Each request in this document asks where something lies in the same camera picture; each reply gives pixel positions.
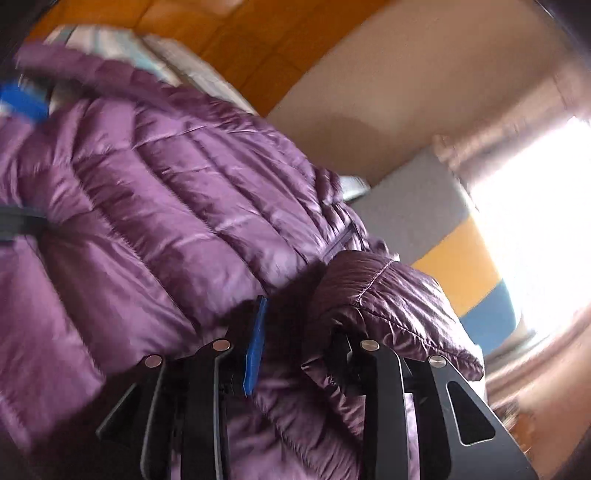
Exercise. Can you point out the orange wooden wardrobe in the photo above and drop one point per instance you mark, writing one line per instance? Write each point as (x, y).
(262, 47)

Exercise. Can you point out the grey yellow blue headboard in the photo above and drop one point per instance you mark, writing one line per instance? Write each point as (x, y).
(424, 214)

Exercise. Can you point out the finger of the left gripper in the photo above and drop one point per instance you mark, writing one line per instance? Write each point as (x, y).
(20, 221)
(19, 100)

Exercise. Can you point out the striped bed cover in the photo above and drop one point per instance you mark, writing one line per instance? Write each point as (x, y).
(167, 59)

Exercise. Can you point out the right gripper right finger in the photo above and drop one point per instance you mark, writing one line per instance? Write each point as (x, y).
(457, 434)

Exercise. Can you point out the pink patterned curtain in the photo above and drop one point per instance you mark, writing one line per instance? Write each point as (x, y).
(482, 150)

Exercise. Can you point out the purple quilted down jacket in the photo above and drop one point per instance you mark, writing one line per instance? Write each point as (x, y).
(169, 213)

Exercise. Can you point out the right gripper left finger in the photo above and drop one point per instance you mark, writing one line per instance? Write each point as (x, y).
(170, 422)

